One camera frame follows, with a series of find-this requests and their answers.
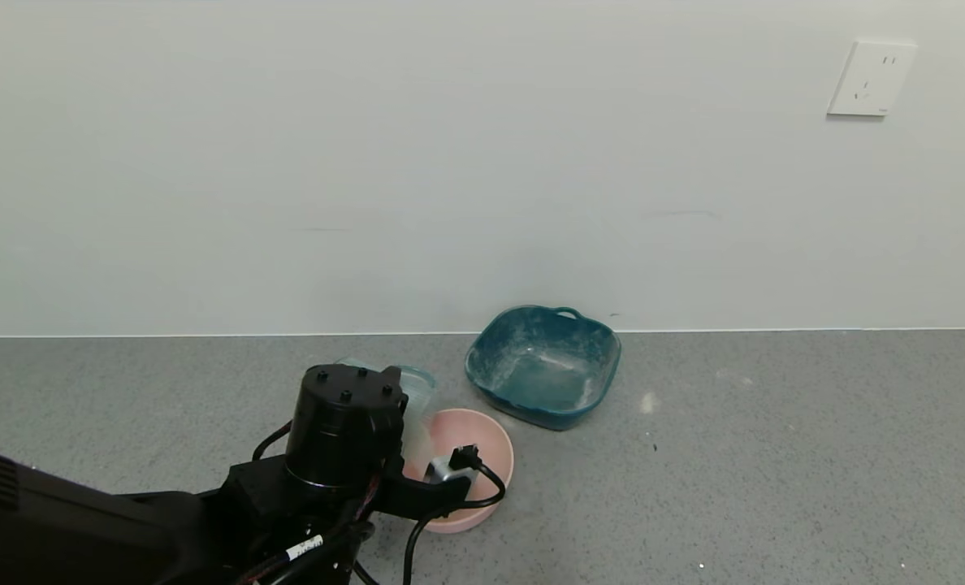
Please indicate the silver white wrist camera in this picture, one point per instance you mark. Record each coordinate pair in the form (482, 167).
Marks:
(448, 467)

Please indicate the translucent pale blue cup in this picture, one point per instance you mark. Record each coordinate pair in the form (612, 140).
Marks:
(417, 398)

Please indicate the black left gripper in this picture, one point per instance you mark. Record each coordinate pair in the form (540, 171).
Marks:
(417, 497)

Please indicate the pink round bowl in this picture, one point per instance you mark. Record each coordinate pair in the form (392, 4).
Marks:
(486, 439)

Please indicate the white wall socket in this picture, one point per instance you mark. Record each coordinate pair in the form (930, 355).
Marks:
(871, 78)

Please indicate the black and grey left robot arm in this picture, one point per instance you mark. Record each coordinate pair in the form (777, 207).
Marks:
(125, 528)

